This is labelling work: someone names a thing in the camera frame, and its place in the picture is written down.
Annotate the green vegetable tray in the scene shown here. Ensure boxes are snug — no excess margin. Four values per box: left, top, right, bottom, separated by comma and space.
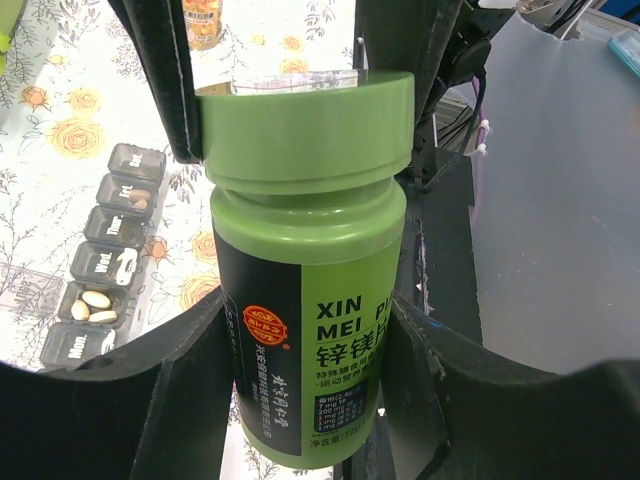
0, 0, 26, 74

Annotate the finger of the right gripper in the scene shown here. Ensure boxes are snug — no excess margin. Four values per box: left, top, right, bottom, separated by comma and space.
109, 0, 203, 164
356, 0, 463, 119

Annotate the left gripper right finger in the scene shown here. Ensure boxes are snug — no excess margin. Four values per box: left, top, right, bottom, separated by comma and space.
382, 296, 639, 479

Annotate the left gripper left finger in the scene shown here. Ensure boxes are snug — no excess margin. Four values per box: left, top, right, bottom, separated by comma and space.
1, 290, 233, 479

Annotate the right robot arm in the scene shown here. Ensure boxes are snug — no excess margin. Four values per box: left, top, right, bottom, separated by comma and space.
112, 1, 515, 199

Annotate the green pill bottle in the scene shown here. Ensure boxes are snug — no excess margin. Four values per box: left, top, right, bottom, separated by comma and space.
211, 179, 406, 469

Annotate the green bottle cap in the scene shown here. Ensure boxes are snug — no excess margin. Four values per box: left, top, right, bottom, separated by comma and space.
196, 70, 414, 195

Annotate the floral table mat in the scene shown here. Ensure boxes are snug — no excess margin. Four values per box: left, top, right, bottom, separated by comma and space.
0, 0, 361, 480

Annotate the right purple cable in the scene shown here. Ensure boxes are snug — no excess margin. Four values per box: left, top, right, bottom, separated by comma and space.
469, 74, 494, 156

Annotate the small clear pill bottle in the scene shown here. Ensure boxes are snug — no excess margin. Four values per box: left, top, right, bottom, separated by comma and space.
182, 0, 222, 51

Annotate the grey weekly pill organizer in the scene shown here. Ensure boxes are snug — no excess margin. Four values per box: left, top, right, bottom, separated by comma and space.
0, 142, 168, 372

